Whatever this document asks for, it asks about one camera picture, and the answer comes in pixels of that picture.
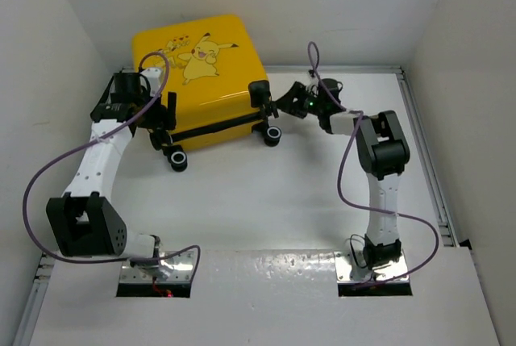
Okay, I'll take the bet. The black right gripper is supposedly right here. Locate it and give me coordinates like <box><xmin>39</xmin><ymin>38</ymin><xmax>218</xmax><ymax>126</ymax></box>
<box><xmin>273</xmin><ymin>81</ymin><xmax>324</xmax><ymax>119</ymax></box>

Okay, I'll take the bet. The yellow suitcase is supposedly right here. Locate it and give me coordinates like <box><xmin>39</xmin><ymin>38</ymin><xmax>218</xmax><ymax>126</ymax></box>
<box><xmin>132</xmin><ymin>15</ymin><xmax>281</xmax><ymax>172</ymax></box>

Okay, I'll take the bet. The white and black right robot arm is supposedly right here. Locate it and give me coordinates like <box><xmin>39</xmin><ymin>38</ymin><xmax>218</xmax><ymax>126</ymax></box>
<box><xmin>276</xmin><ymin>78</ymin><xmax>410</xmax><ymax>269</ymax></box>

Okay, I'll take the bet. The white front platform board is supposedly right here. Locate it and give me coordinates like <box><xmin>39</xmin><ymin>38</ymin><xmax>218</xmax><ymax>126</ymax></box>
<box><xmin>31</xmin><ymin>248</ymin><xmax>498</xmax><ymax>345</ymax></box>

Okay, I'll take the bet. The aluminium frame rail left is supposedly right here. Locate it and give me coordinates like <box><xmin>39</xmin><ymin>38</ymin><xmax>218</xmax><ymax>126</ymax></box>
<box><xmin>11</xmin><ymin>65</ymin><xmax>126</xmax><ymax>346</ymax></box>

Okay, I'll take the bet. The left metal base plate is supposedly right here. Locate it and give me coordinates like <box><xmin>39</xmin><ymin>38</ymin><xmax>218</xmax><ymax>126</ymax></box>
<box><xmin>119</xmin><ymin>250</ymin><xmax>197</xmax><ymax>284</ymax></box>

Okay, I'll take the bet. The metal base plate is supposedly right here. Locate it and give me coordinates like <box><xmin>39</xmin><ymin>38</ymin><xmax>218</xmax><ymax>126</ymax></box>
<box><xmin>119</xmin><ymin>250</ymin><xmax>197</xmax><ymax>284</ymax></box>
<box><xmin>334</xmin><ymin>252</ymin><xmax>410</xmax><ymax>285</ymax></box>

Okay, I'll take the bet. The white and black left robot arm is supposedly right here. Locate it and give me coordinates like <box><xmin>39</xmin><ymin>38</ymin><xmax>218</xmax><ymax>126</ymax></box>
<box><xmin>46</xmin><ymin>67</ymin><xmax>167</xmax><ymax>279</ymax></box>

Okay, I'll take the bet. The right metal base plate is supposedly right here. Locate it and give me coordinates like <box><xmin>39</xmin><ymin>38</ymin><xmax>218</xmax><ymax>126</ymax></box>
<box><xmin>334</xmin><ymin>252</ymin><xmax>410</xmax><ymax>285</ymax></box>

